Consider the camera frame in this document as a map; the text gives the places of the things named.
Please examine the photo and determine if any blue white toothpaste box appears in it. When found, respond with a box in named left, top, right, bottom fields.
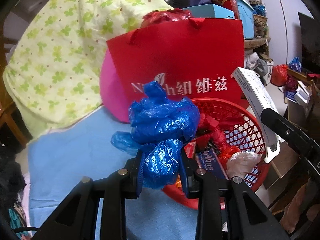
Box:
left=195, top=148, right=228, bottom=179

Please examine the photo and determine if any red plastic bag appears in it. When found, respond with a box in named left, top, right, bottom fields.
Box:
left=140, top=8, right=193, bottom=28
left=195, top=113, right=242, bottom=161

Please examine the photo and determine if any blue plastic bag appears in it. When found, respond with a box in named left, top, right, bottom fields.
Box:
left=111, top=81, right=200, bottom=189

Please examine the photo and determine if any white plastic bag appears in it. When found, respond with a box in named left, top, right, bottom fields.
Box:
left=226, top=151, right=261, bottom=179

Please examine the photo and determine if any white long medicine box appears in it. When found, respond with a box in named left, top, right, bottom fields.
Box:
left=233, top=67, right=280, bottom=164

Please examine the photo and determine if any red white small box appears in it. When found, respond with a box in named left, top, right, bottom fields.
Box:
left=184, top=140, right=196, bottom=158

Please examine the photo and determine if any red plastic mesh basket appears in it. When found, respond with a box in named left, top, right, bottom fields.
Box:
left=162, top=98, right=270, bottom=210

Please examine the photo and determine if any magenta pillow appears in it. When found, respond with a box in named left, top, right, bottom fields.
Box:
left=99, top=50, right=130, bottom=123

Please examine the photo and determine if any light blue towel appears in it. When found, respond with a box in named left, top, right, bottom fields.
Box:
left=28, top=107, right=197, bottom=239

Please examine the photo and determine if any red Nilrich paper bag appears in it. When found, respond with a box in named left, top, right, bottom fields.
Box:
left=107, top=18, right=244, bottom=104

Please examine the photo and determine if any black clothes pile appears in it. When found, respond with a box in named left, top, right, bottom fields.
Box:
left=1, top=144, right=25, bottom=220

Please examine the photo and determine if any green clover quilt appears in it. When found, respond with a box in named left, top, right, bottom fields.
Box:
left=3, top=0, right=169, bottom=138

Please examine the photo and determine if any blue plastic storage bin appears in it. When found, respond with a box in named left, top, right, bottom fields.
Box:
left=236, top=0, right=254, bottom=40

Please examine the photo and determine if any red plastic bag behind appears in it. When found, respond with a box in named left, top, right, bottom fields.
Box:
left=140, top=8, right=193, bottom=28

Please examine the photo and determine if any light blue cardboard box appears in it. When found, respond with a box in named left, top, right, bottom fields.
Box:
left=184, top=4, right=235, bottom=19

